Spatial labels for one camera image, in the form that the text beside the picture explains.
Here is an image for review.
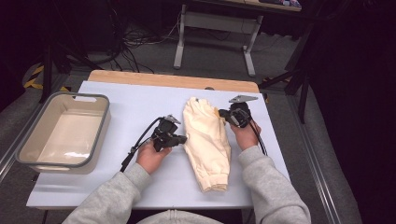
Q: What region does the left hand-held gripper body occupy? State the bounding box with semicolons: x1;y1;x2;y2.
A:
151;114;181;153

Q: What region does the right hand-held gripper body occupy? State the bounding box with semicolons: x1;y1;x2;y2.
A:
228;94;259;129

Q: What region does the cream cloth garment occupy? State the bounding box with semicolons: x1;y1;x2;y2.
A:
181;96;233;193

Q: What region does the beige bin with grey rim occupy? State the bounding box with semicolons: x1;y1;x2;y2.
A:
15;91;112;175

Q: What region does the person's right hand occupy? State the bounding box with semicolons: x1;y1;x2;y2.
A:
230;120;262;152

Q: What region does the person's left hand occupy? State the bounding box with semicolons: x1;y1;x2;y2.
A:
135;141;173;175

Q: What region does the white table mat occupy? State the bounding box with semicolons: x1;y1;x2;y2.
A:
26;80;290;209

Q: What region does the black metal stand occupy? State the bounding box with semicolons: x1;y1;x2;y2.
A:
260;24;312;124

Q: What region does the person's grey hoodie torso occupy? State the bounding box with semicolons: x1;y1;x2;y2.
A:
136;209;223;224

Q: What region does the white-legged background desk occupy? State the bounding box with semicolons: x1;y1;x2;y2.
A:
173;0;303;77

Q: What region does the black tripod stand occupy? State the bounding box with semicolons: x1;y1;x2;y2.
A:
38;0;104;104

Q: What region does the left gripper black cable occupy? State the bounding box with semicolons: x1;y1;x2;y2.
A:
120;117;163;173

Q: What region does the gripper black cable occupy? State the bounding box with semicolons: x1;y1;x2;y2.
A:
248;118;269;157
120;117;163;173

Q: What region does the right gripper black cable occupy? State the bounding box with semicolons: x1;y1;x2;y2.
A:
248;118;269;157

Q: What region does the aluminium floor rail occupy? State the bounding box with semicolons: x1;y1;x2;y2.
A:
0;102;45;183
288;94;342;224

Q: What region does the bundle of floor cables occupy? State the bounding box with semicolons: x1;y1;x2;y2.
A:
106;8;185;74

